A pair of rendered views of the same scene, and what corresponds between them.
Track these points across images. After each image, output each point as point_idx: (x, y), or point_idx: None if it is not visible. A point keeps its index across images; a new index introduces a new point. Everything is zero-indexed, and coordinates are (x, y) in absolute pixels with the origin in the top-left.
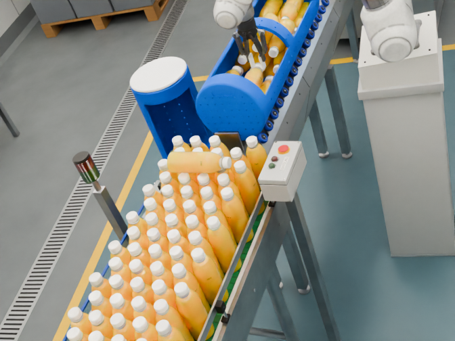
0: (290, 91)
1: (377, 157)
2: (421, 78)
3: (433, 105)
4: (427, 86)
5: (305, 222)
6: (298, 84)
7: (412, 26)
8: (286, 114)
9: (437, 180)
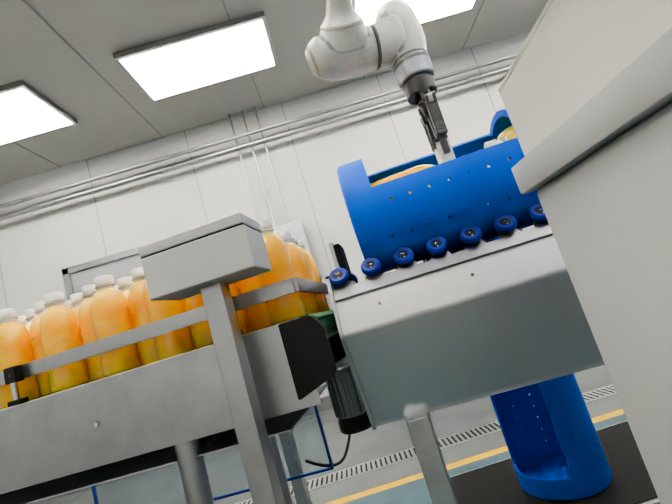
0: (535, 230)
1: (641, 438)
2: (647, 17)
3: None
4: (666, 39)
5: (247, 407)
6: None
7: None
8: (481, 261)
9: None
